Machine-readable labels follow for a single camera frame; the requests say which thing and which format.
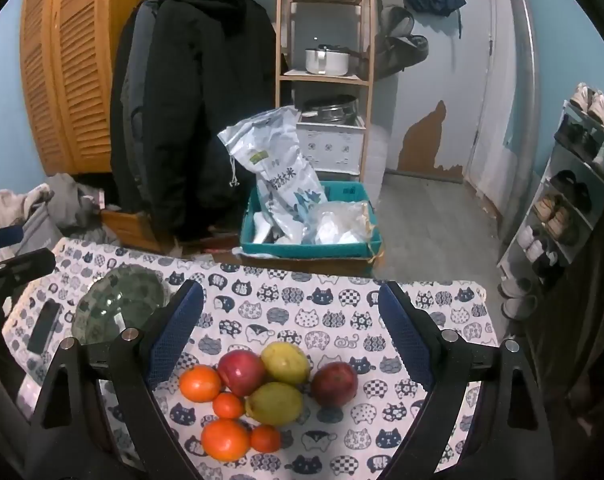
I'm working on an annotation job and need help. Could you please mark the red apple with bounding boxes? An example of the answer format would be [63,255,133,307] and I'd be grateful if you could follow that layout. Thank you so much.
[310,361,359,407]
[217,350,267,398]

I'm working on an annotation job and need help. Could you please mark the grey shoe rack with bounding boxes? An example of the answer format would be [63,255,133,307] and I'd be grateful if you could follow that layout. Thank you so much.
[496,100,604,321]

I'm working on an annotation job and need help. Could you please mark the grey hanging jacket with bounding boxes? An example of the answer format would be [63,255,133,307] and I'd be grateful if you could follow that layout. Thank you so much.
[119,2,160,201]

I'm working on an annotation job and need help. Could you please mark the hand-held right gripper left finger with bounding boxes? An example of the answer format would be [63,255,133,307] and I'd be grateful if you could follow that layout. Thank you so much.
[24,279,205,480]

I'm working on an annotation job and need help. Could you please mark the wooden shelf unit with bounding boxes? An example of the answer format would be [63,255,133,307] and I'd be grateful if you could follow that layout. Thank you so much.
[276,0,375,181]

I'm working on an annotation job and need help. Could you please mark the grey clothes pile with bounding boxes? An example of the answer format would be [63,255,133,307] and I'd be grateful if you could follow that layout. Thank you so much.
[37,172,123,248]

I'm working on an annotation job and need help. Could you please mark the white printed rice bag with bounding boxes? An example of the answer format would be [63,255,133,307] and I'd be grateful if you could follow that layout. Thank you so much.
[217,106,325,241]

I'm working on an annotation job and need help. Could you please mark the clear plastic bag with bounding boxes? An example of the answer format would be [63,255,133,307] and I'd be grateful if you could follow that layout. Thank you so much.
[302,200,375,246]

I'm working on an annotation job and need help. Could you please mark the dark cloth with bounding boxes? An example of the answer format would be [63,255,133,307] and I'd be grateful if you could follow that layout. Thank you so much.
[526,240,604,480]

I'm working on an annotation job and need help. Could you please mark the black phone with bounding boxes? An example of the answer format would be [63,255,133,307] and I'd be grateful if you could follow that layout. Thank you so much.
[27,300,63,356]

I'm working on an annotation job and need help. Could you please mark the black hanging pans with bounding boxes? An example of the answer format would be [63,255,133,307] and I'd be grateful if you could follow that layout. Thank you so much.
[364,5,430,81]

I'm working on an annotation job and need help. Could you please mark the white door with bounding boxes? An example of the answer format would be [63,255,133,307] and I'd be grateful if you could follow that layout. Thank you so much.
[469,0,540,211]

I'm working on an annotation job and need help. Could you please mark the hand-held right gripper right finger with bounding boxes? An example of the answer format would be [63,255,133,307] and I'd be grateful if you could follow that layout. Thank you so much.
[377,280,557,480]

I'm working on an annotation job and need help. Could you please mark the shoe rack with shoes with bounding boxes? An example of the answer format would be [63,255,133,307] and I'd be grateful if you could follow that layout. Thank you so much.
[499,82,604,318]

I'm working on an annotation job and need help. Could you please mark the yellow green apple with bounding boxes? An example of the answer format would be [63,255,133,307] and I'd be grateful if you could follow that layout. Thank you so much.
[260,342,311,386]
[245,382,304,427]

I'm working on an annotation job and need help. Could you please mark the green glass bowl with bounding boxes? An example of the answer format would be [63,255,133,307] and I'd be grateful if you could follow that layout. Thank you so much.
[71,264,171,346]

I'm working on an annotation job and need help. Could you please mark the small orange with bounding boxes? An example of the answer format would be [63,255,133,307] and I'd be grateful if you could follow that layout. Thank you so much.
[250,424,281,453]
[212,392,246,420]

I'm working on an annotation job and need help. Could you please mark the cat print tablecloth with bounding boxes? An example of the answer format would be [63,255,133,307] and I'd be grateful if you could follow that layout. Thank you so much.
[2,237,500,480]

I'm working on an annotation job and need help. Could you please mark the steel pot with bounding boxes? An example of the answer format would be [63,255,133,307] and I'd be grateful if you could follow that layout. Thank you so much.
[302,94,357,123]

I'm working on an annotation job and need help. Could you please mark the teal cardboard box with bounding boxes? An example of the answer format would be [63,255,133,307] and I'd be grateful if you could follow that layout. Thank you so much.
[239,180,385,261]

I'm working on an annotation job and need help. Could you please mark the black hanging coat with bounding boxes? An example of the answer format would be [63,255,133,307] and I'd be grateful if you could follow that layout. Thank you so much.
[109,0,277,243]

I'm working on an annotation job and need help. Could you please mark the wooden louvred door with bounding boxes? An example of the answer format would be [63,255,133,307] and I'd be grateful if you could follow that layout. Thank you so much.
[19,0,157,176]

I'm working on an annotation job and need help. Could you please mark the white patterned storage box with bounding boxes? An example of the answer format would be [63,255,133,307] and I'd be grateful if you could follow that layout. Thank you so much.
[296,115,367,173]

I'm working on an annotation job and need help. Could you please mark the large orange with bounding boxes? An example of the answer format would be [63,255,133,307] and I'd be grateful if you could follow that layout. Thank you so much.
[179,365,223,403]
[201,418,251,461]

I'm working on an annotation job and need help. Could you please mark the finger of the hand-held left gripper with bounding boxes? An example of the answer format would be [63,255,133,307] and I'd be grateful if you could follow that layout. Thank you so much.
[0,227,26,253]
[0,248,57,288]

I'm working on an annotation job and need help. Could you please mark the white enamel pot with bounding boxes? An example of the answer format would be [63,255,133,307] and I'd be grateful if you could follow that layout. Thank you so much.
[304,45,353,76]

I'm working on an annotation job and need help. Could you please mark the white garment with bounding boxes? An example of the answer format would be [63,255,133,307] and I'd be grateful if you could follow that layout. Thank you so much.
[0,187,50,231]

